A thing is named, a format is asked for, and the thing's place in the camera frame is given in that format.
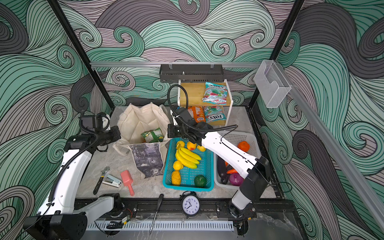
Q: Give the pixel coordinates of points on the orange tangerine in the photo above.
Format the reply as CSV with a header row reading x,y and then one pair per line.
x,y
244,146

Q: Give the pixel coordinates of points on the black alarm clock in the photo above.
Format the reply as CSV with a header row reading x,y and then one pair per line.
x,y
190,204

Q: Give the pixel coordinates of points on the white wooden shelf rack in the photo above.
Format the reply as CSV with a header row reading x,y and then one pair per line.
x,y
206,127

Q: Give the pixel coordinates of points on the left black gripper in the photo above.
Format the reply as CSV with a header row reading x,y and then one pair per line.
x,y
115,132

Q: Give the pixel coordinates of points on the purple eggplant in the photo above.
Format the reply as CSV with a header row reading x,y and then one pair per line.
x,y
222,171

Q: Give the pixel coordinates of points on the white perforated cable duct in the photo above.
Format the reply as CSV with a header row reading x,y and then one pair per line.
x,y
167,226

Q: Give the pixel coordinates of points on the black adjustable wrench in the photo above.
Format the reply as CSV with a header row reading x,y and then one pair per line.
x,y
103,173

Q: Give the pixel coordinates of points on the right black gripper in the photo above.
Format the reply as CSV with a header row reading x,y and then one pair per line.
x,y
172,129

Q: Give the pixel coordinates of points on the beige canvas tote bag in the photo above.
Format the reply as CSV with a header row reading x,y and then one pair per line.
x,y
148,158

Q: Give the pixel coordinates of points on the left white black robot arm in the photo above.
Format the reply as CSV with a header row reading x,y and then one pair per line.
x,y
57,218

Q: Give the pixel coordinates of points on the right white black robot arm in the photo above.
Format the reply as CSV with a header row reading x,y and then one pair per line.
x,y
256,172

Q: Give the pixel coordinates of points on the clear plastic wall holder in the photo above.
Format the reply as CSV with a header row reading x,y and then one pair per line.
x,y
272,82

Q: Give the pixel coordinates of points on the green yellow snack bag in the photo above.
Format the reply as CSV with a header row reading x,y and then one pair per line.
x,y
153,136

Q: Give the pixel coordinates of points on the red green candy bag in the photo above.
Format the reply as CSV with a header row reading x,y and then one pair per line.
x,y
215,94

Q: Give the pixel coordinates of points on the black metal wall tray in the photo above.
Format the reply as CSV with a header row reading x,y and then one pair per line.
x,y
175,73

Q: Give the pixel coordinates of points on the small yellow lemon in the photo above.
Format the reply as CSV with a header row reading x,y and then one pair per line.
x,y
201,148

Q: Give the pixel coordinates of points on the black handled screwdriver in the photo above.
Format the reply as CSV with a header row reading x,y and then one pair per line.
x,y
159,202

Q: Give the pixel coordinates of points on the purple onion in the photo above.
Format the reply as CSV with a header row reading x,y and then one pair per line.
x,y
235,179

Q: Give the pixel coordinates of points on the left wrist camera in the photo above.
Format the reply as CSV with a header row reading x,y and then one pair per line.
x,y
95,123

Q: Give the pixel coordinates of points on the orange candy bag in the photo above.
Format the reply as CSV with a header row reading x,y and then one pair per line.
x,y
197,113

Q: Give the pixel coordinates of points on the green Fox's candy bag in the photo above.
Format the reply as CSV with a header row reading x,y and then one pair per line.
x,y
214,113

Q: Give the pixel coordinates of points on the orange carrot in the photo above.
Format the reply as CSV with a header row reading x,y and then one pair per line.
x,y
231,171

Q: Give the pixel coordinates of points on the white plastic basket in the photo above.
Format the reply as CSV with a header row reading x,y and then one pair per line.
x,y
235,138

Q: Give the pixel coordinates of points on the white stapler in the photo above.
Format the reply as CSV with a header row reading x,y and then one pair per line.
x,y
112,181

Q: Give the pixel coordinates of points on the teal plastic basket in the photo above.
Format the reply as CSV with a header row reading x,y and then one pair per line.
x,y
205,168

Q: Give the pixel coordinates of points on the yellow banana bunch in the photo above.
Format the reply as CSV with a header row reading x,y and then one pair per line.
x,y
186,160

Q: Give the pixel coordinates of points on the pink plastic scoop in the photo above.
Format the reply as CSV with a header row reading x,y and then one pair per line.
x,y
128,181

